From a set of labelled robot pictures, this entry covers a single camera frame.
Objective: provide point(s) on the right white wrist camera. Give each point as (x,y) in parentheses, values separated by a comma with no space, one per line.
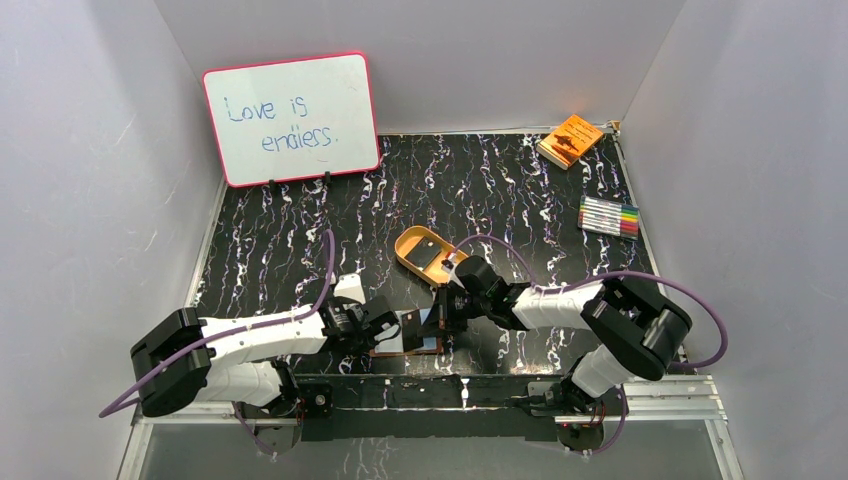
(448,263)

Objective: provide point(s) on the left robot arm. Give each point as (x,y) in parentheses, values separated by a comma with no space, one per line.
(188,358)

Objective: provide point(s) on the orange book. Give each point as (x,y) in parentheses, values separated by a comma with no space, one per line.
(565,145)

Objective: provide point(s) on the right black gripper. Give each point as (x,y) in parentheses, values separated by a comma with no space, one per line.
(442,321)

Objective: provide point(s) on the pink framed whiteboard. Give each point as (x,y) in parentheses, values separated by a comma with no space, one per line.
(294,119)

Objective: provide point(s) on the brown leather card holder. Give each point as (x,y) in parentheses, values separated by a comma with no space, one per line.
(390,343)

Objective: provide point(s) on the black credit card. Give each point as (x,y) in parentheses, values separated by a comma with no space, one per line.
(412,343)
(423,253)

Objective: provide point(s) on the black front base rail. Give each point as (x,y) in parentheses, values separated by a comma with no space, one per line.
(444,406)

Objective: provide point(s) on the coloured marker pen set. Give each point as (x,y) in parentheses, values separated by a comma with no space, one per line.
(609,218)

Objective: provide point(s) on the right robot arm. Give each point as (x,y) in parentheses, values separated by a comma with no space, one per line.
(639,329)

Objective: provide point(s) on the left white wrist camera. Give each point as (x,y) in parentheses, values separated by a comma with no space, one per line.
(349,286)

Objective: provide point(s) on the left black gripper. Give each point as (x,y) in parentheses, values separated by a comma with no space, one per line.
(383,327)

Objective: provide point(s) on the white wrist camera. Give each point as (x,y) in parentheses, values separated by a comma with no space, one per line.
(448,263)
(349,286)

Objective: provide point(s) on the orange oval tray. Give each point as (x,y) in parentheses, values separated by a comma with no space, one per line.
(433,275)

